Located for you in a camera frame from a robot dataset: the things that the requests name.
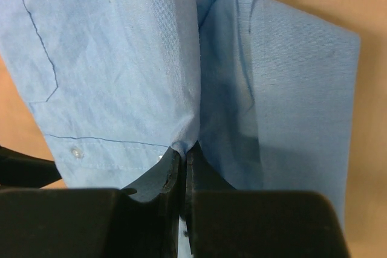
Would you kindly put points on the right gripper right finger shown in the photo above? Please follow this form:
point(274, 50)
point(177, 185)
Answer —
point(225, 222)

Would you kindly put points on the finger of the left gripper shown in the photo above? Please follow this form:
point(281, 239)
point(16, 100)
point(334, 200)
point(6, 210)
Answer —
point(20, 170)

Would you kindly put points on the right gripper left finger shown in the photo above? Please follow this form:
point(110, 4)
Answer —
point(140, 220)

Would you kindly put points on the light blue long sleeve shirt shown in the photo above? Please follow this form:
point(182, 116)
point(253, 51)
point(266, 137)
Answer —
point(265, 89)

